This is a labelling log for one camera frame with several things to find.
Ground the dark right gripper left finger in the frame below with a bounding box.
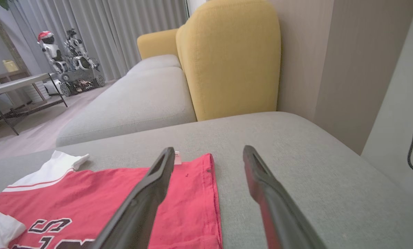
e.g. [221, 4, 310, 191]
[91, 147, 176, 249]

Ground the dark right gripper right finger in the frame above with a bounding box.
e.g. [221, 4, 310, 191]
[242, 145, 328, 249]

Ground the red white jersey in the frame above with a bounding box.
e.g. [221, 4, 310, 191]
[0, 150, 224, 249]

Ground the large grey sofa chaise cushion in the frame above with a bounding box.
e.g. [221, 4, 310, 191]
[0, 111, 413, 249]

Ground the long grey sofa seat cushion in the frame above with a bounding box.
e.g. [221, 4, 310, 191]
[56, 67, 197, 147]

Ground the short grey sofa seat cushion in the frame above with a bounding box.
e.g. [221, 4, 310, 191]
[126, 54, 182, 76]

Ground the white slatted unit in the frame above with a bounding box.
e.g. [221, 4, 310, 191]
[21, 83, 48, 104]

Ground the big yellow sofa back cushion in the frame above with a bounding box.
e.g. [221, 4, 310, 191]
[176, 0, 282, 121]

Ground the small yellow sofa back cushion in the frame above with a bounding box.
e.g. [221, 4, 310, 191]
[137, 28, 180, 60]

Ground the white black robot figure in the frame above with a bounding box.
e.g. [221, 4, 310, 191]
[63, 28, 100, 70]

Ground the grey metal side table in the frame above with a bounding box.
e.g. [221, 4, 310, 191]
[0, 73, 68, 136]

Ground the grey pleated curtain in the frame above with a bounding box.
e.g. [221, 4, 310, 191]
[0, 0, 189, 82]

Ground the white humanoid robot figure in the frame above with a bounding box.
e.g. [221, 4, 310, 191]
[37, 30, 69, 74]

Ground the wooden cabinet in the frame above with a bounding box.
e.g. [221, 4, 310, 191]
[0, 70, 30, 84]

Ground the yellow pot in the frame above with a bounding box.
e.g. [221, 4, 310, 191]
[2, 59, 19, 72]

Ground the red santa hat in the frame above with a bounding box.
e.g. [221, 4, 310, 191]
[38, 30, 54, 43]

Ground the green potted tree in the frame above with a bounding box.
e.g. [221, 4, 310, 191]
[0, 0, 30, 74]

